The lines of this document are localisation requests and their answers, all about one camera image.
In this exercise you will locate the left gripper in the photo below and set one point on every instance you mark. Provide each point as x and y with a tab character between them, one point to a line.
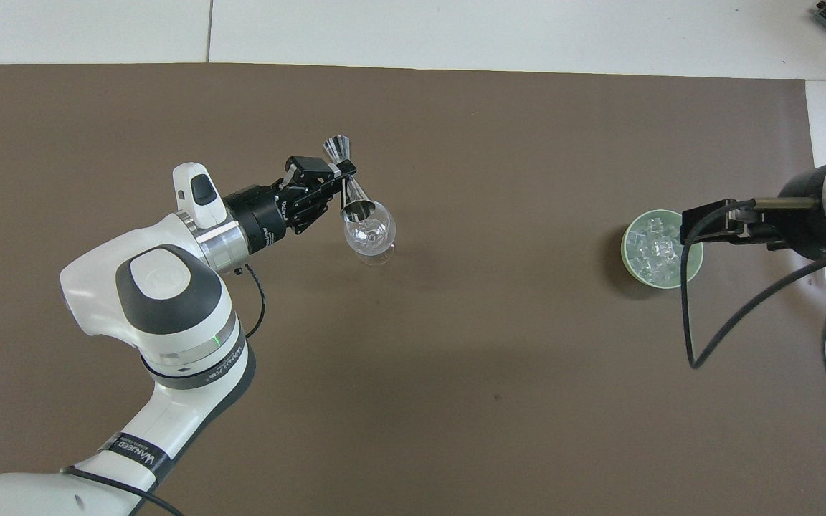
259	218

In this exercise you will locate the green round bowl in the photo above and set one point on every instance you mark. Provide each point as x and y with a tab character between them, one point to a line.
632	265

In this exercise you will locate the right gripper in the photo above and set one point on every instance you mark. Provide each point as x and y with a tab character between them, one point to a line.
804	226

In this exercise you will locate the silver double-cone jigger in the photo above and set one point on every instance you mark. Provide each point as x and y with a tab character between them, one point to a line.
357	197

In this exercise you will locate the pile of clear ice cubes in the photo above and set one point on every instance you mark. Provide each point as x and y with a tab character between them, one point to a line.
653	251

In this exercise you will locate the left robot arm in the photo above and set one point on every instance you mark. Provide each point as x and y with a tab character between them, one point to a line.
169	322

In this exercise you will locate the clear wine glass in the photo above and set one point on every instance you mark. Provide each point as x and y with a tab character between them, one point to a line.
373	240

